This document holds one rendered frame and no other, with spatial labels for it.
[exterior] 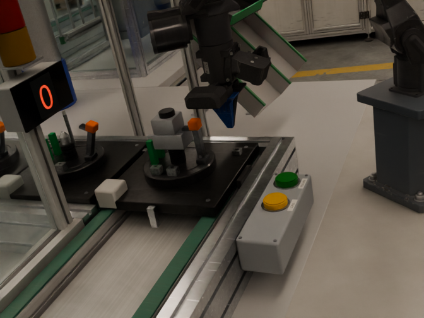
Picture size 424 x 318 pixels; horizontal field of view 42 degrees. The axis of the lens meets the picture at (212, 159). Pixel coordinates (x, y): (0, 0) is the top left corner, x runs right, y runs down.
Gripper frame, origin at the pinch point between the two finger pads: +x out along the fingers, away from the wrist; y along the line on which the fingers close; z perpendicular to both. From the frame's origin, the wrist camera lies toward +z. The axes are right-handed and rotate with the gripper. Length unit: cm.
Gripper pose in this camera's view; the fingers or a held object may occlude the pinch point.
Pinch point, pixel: (227, 109)
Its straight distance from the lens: 97.0
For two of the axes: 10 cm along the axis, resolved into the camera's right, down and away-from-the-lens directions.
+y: 3.8, -4.7, 8.0
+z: 9.1, 0.2, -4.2
